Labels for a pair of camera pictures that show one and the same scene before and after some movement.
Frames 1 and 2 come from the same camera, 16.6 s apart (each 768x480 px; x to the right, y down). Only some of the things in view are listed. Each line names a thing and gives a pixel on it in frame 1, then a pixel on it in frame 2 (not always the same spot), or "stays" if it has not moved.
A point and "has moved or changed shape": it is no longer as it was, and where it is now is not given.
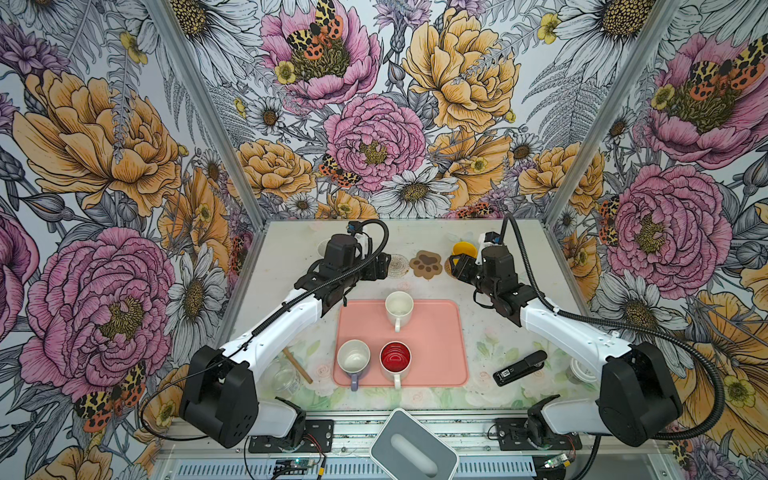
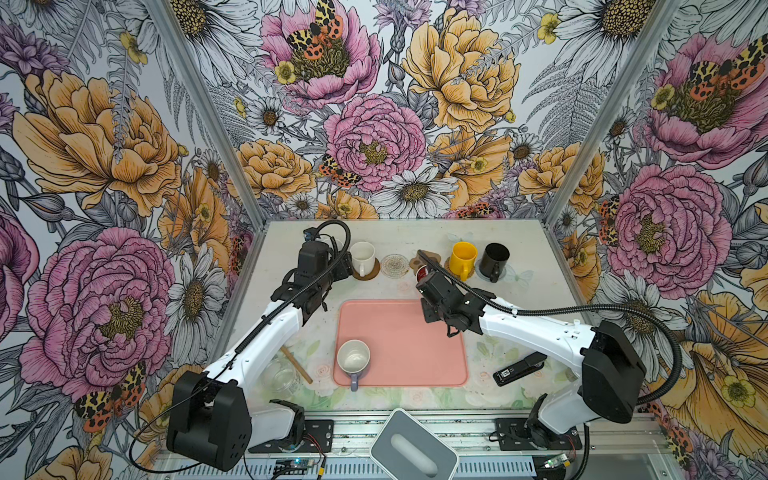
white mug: [399, 308] has moved or changed shape
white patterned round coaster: [398, 266] stays
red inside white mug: [395, 358] to [421, 273]
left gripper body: [370, 273] to [339, 268]
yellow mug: [464, 247] stays
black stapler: [521, 369] stays
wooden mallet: [297, 365] stays
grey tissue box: [404, 449] stays
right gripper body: [473, 273] to [434, 313]
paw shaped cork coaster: [426, 264] stays
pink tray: [435, 333] stays
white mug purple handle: [353, 356] stays
